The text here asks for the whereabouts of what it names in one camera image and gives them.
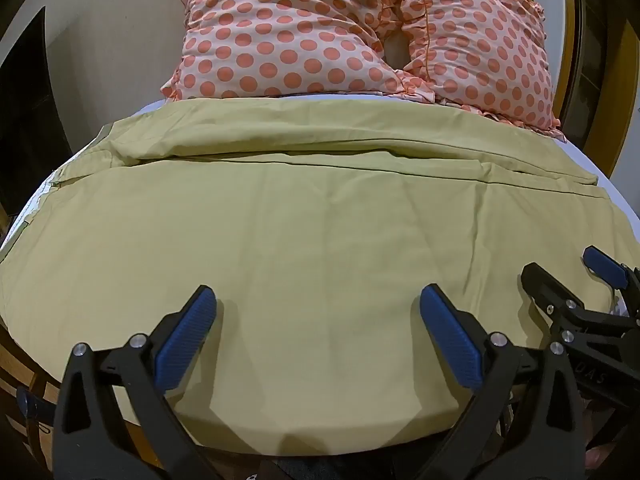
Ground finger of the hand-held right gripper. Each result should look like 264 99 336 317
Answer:
582 245 640 292
520 262 640 332

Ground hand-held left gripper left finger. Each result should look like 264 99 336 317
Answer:
52 285 218 480

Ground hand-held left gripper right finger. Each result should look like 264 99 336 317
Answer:
419 284 589 480

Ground yellow-green bed sheet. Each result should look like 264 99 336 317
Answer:
0 97 640 462

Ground orange polka dot pillow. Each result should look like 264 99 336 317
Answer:
394 0 565 140
160 0 427 104

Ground dark door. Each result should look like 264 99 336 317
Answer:
0 6 70 213

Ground wooden bed frame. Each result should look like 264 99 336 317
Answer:
0 305 168 480

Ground yellow wooden door frame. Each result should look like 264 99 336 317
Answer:
491 0 640 188

